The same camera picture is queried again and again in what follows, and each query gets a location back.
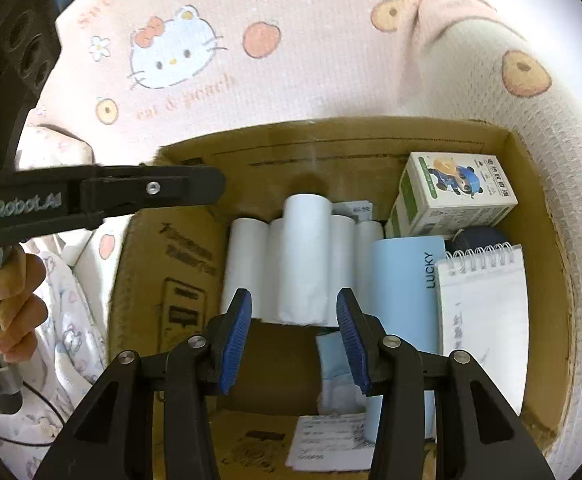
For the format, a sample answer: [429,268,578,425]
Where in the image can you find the white paper roll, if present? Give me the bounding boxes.
[279,194,332,325]

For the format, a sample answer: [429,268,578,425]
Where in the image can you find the dark blue round object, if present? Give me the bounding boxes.
[445,226,508,254]

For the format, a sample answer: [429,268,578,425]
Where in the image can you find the person's left hand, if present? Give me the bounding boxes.
[0,245,48,363]

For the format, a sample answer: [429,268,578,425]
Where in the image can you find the white printed pyjama fabric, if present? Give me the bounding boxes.
[0,226,123,479]

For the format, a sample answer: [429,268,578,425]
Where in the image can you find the brown cardboard box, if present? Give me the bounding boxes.
[108,117,573,479]

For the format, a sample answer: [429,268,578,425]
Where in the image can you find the pink Hello Kitty blanket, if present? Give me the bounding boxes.
[18,0,582,479]

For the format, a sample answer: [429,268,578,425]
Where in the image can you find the white spiral notepad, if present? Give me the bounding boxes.
[435,243,530,413]

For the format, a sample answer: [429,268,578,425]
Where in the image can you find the white roll in box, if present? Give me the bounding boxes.
[220,218,269,318]

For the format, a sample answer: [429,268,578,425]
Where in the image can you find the light blue tissue pack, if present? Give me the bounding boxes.
[316,332,366,415]

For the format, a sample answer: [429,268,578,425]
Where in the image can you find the white paper receipt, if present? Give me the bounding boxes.
[285,414,374,472]

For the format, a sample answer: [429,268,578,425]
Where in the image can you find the light blue Lucky notebook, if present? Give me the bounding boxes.
[364,235,447,443]

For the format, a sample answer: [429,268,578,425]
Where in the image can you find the green white cartoon box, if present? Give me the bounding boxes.
[385,152,518,237]

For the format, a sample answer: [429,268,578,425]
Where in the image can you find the black cable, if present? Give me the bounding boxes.
[0,381,70,449]

